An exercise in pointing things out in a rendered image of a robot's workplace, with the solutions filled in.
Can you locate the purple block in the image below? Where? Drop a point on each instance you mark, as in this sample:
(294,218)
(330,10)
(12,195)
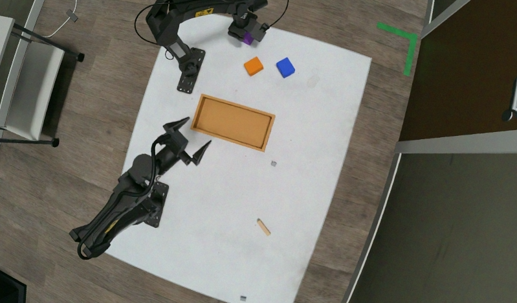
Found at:
(248,39)

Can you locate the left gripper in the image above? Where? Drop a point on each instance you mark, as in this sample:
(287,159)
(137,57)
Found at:
(237,29)

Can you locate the orange block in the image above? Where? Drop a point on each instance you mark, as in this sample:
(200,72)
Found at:
(253,66)

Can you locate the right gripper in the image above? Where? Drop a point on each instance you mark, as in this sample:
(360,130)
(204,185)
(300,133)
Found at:
(169,154)

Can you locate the wooden tray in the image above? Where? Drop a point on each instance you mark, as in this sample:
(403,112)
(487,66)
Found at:
(229,121)

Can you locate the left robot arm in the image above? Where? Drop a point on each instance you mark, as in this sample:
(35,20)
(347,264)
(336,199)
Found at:
(165,26)

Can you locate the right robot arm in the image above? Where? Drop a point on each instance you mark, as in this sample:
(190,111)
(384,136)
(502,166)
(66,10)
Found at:
(114,219)

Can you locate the blue block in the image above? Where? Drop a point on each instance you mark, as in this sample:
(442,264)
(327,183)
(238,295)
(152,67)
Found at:
(285,67)

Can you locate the tan rectangular block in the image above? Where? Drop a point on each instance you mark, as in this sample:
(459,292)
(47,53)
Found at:
(261,224)

